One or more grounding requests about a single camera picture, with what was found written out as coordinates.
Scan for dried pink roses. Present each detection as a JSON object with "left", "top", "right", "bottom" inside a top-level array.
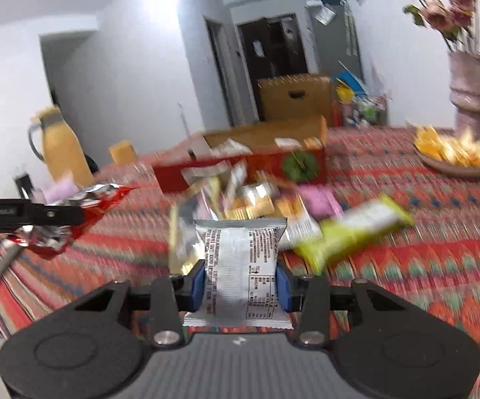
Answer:
[{"left": 403, "top": 0, "right": 480, "bottom": 57}]

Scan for red foil snack bag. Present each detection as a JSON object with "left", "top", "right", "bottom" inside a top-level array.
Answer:
[{"left": 0, "top": 183, "right": 134, "bottom": 277}]

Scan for brown cardboard carton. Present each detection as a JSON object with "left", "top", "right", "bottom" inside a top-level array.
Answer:
[{"left": 258, "top": 74, "right": 333, "bottom": 123}]

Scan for silver white snack packet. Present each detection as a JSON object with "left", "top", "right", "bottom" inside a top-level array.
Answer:
[{"left": 184, "top": 218, "right": 292, "bottom": 330}]

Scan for red cardboard snack box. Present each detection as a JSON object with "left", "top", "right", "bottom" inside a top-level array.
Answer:
[{"left": 152, "top": 115, "right": 327, "bottom": 193}]

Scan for pink snack pack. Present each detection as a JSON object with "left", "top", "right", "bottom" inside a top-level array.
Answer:
[{"left": 298, "top": 185, "right": 343, "bottom": 221}]

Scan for yellow thermos jug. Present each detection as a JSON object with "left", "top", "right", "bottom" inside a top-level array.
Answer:
[{"left": 28, "top": 105, "right": 94, "bottom": 188}]

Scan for yellow ceramic cup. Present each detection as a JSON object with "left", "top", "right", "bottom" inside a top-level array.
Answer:
[{"left": 109, "top": 141, "right": 136, "bottom": 165}]

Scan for pink textured vase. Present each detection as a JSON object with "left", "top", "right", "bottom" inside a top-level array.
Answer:
[{"left": 448, "top": 52, "right": 480, "bottom": 138}]

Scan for green snack bar pack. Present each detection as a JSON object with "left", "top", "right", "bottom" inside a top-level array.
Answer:
[{"left": 293, "top": 194, "right": 415, "bottom": 275}]

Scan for grey refrigerator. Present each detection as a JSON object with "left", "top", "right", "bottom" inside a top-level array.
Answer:
[{"left": 306, "top": 0, "right": 364, "bottom": 79}]

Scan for patterned red tablecloth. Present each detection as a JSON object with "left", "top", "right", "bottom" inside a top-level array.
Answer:
[{"left": 0, "top": 125, "right": 480, "bottom": 399}]

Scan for dark entrance door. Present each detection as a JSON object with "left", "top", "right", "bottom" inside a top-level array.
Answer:
[{"left": 236, "top": 14, "right": 307, "bottom": 121}]

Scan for purple tissue pack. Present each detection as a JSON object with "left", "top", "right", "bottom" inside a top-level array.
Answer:
[{"left": 41, "top": 172, "right": 79, "bottom": 204}]

